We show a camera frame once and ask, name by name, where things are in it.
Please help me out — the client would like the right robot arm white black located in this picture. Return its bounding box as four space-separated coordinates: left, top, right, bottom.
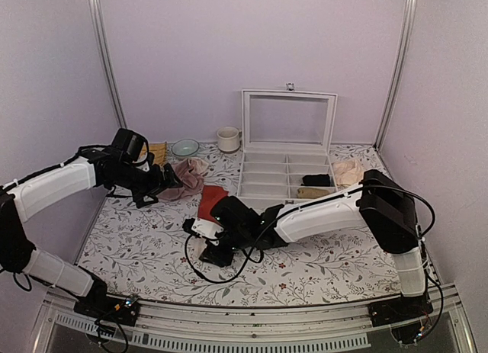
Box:
189 170 428 319

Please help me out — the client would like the floral patterned table mat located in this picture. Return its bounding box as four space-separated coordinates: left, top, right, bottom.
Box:
78 144 400 307

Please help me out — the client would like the black rolled underwear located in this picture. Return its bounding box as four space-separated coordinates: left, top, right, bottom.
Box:
302 174 332 187

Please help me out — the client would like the woven bamboo tray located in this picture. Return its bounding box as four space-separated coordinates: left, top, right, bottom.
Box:
139 143 168 168

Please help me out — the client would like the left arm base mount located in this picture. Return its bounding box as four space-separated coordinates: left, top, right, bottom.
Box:
74 293 140 327

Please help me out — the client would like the aluminium front rail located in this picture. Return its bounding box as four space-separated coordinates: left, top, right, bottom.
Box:
30 284 477 352

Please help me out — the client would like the light green glass bowl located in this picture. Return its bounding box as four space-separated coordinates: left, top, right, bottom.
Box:
171 139 200 158

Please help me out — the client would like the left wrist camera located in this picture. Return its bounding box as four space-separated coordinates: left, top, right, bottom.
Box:
109 128 149 166

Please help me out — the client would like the right aluminium frame post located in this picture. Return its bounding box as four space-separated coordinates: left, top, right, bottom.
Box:
374 0 418 152

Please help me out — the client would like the pink crumpled underwear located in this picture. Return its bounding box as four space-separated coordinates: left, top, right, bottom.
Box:
158 157 210 201

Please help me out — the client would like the white ceramic mug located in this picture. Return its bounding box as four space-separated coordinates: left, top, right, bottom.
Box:
217 127 242 153

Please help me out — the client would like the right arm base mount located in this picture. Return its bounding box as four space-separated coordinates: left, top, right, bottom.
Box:
368 292 434 345

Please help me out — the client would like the left aluminium frame post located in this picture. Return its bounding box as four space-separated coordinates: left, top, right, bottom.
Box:
88 0 127 128

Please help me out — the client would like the tan rolled underwear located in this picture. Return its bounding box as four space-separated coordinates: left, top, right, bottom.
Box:
297 188 330 199

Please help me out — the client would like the beige crumpled underwear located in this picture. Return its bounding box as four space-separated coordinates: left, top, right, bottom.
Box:
332 158 365 189

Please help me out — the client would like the red and white underwear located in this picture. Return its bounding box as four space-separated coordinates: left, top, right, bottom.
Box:
197 185 229 246

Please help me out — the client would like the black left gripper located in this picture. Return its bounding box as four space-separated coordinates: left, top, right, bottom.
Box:
111 161 184 208

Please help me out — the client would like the aluminium frame post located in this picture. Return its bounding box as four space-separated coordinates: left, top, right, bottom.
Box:
374 0 418 152
88 0 127 128

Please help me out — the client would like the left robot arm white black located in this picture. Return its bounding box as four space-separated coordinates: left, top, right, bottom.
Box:
1 144 182 318

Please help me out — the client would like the white compartment storage box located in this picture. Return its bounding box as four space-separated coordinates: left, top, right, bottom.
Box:
236 89 338 211

